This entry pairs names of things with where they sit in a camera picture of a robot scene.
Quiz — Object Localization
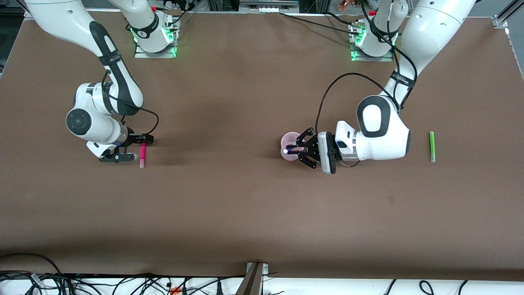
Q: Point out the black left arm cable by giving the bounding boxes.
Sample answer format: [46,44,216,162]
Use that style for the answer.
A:
[314,0,419,169]

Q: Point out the aluminium frame corner profile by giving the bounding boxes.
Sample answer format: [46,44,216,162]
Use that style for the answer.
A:
[492,0,524,29]

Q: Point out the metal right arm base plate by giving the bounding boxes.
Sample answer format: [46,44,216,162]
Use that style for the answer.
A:
[134,40,177,59]

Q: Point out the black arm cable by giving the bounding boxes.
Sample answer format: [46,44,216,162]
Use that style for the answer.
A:
[314,0,419,169]
[102,69,160,138]

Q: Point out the long black tabletop cable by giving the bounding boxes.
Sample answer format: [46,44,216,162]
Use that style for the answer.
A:
[279,11,363,36]

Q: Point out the tangled black floor cables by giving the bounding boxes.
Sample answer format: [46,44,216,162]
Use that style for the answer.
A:
[0,270,246,295]

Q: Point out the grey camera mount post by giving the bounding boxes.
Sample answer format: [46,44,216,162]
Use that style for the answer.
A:
[235,262,264,295]

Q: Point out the pink plastic cup holder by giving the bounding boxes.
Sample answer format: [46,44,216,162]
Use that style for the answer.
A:
[280,132,306,162]

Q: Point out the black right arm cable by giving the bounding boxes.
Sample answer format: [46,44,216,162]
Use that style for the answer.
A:
[102,69,160,138]

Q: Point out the looped black cable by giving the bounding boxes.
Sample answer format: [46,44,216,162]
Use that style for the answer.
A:
[0,253,64,283]

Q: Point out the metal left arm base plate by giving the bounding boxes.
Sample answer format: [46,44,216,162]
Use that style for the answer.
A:
[351,48,394,62]

